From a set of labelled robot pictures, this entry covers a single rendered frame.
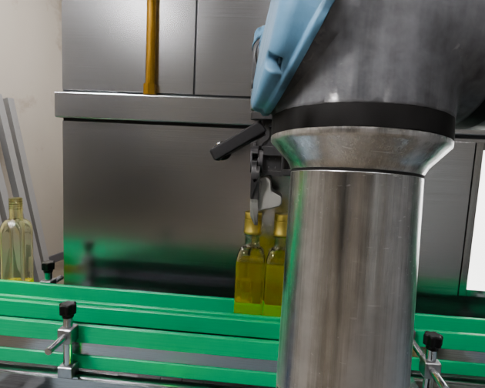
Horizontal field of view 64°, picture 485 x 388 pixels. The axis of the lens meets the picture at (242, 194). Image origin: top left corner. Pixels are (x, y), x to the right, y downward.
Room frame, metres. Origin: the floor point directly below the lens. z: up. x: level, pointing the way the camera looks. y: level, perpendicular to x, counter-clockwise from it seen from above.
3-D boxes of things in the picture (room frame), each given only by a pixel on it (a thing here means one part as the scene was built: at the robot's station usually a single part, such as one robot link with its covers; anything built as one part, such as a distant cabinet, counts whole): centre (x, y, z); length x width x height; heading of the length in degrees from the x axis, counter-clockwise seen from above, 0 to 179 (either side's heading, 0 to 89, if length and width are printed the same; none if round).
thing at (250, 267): (0.76, -0.02, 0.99); 0.06 x 0.06 x 0.21; 85
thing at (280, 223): (0.75, -0.08, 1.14); 0.04 x 0.04 x 0.04
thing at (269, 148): (0.76, -0.05, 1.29); 0.09 x 0.08 x 0.12; 85
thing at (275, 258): (0.75, -0.08, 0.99); 0.06 x 0.06 x 0.21; 85
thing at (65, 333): (0.61, 0.29, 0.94); 0.07 x 0.04 x 0.13; 175
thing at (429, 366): (0.61, -0.31, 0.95); 0.17 x 0.03 x 0.12; 175
